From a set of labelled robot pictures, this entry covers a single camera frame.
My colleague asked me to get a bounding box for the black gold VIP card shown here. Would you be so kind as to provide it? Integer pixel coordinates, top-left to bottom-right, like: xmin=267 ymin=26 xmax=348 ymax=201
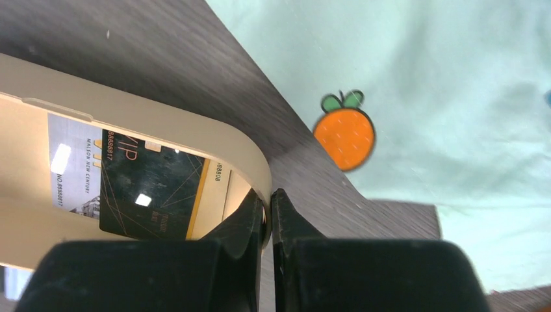
xmin=99 ymin=130 xmax=210 ymax=240

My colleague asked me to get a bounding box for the beige oval tray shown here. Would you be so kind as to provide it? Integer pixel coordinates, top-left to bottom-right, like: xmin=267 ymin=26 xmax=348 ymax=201
xmin=1 ymin=55 xmax=272 ymax=270

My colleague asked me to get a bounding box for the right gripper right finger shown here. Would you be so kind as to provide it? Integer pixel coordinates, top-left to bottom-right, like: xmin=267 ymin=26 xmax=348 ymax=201
xmin=271 ymin=189 xmax=489 ymax=311

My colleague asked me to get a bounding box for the silver VIP card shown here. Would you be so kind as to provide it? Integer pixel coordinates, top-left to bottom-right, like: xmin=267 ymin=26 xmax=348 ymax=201
xmin=47 ymin=114 xmax=102 ymax=219

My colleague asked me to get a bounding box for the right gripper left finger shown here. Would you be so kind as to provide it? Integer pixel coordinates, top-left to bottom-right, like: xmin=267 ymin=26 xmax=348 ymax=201
xmin=16 ymin=190 xmax=264 ymax=311

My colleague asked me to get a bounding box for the green cartoon print cloth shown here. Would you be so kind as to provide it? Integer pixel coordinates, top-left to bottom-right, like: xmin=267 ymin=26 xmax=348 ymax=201
xmin=209 ymin=1 xmax=550 ymax=293

